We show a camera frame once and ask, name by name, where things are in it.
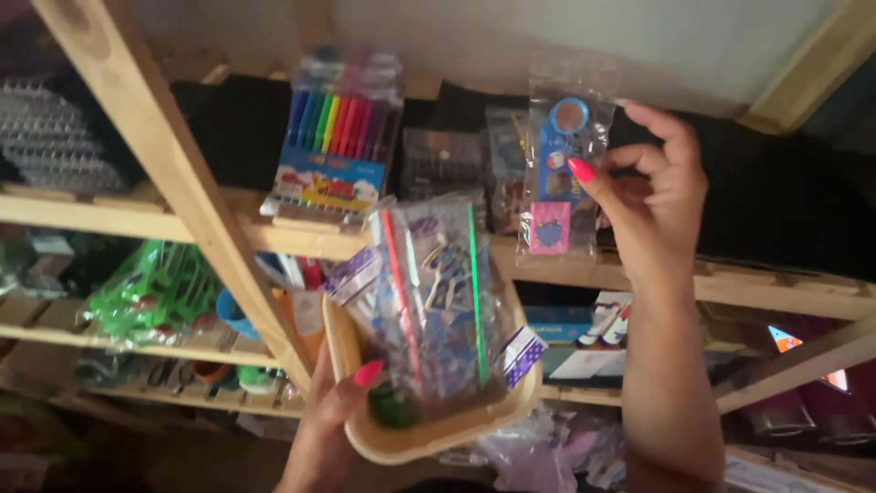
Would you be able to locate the white tubes pack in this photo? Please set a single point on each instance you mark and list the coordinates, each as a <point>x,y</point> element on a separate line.
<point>606,318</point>

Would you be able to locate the person's right hand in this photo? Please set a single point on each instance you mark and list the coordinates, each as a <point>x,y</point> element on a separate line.
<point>660,205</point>

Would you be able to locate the dark clear packet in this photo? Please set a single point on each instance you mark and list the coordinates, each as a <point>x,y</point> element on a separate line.
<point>441,164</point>

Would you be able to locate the beige plastic tray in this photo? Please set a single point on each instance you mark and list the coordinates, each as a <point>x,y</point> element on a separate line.
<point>438,438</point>

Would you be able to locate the grey spiked mat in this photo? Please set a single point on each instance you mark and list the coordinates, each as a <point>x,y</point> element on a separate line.
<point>51,140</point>

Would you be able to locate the clear packet with green strip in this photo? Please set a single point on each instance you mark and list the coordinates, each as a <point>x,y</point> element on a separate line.
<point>465,308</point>

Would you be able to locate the person's left hand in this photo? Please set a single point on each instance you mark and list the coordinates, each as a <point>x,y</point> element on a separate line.
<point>327,411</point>

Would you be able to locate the clear packet with blue toy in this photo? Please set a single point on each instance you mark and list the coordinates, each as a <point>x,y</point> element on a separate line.
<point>571,157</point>

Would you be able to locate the blue box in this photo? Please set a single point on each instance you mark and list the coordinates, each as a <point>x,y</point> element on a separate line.
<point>558,323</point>

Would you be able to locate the pack of coloured markers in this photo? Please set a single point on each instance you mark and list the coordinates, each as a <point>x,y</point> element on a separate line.
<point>339,144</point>

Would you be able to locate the wooden shelf rack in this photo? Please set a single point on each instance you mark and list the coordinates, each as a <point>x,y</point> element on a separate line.
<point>171,157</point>

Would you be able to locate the blue cup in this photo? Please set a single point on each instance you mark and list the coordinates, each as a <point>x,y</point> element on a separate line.
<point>233,315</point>

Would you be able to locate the dark cans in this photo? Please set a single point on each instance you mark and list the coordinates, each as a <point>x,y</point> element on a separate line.
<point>807,414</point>

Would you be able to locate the clear packet of small toys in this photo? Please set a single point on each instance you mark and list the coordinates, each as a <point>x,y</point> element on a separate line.
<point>508,171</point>

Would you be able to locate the clear packet with red strip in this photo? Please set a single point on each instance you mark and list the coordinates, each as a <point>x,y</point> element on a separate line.
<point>400,287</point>

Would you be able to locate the purple plastic bag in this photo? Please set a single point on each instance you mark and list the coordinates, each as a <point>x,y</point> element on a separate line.
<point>534,452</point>

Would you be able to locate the green plastic toys packet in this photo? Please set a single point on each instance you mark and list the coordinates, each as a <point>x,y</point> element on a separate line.
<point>154,294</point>

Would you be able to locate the green ball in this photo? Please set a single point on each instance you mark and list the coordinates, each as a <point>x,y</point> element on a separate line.
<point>393,407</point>

